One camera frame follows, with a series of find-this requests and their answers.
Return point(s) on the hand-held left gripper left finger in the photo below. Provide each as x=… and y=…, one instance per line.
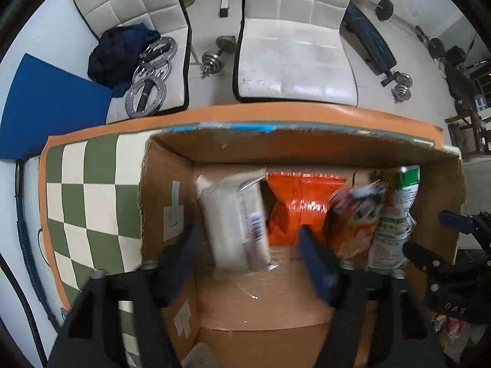
x=183, y=262

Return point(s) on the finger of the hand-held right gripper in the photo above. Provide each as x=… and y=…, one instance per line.
x=454, y=220
x=424, y=257

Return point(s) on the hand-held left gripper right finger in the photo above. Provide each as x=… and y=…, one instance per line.
x=312, y=264

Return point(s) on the silver white snack packet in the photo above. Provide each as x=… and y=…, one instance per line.
x=230, y=226

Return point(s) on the blue printed cardboard box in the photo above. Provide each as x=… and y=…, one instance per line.
x=230, y=306

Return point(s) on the green white snack packet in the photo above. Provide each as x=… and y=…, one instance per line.
x=391, y=230

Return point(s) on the colourful snack packets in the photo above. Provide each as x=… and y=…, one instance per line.
x=454, y=337

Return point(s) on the orange cartoon snack packet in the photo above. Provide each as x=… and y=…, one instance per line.
x=353, y=234

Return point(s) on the plain orange snack packet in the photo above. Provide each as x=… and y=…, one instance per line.
x=303, y=205

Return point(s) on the wooden stool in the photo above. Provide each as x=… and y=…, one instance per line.
x=473, y=126

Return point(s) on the green white checkered mat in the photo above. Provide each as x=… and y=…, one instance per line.
x=96, y=184

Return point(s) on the chrome dumbbell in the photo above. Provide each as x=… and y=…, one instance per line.
x=402, y=88
x=214, y=59

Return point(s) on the black exercise machine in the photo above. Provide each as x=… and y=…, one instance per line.
x=458, y=76

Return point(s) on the chrome weight plate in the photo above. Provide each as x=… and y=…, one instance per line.
x=168, y=51
x=132, y=103
x=140, y=73

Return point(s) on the black blue weight bench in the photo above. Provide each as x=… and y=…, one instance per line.
x=370, y=42

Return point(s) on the white quilted chair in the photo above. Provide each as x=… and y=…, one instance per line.
x=295, y=61
x=153, y=4

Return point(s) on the blue foam mat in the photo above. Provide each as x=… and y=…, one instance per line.
x=50, y=107

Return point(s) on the dark blue cloth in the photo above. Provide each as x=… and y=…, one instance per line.
x=115, y=57

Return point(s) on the black barbell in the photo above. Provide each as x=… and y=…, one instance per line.
x=384, y=9

